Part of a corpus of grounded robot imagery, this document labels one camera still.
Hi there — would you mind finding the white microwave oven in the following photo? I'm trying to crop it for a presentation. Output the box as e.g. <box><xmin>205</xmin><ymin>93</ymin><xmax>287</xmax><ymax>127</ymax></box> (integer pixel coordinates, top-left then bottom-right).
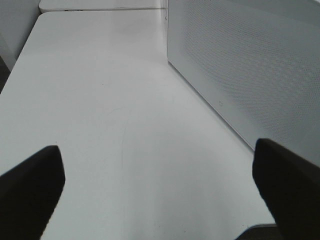
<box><xmin>160</xmin><ymin>0</ymin><xmax>172</xmax><ymax>65</ymax></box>

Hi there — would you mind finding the white microwave door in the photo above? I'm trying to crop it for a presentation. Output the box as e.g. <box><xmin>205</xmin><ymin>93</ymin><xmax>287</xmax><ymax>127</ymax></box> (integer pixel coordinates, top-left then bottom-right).
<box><xmin>167</xmin><ymin>0</ymin><xmax>320</xmax><ymax>165</ymax></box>

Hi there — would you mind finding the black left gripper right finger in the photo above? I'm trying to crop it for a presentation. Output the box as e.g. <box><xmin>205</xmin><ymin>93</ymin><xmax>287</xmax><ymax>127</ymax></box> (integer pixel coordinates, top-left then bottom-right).
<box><xmin>252</xmin><ymin>138</ymin><xmax>320</xmax><ymax>240</ymax></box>

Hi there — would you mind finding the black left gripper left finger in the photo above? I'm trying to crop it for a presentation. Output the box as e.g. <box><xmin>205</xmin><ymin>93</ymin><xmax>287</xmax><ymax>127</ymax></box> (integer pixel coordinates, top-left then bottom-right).
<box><xmin>0</xmin><ymin>145</ymin><xmax>66</xmax><ymax>240</ymax></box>

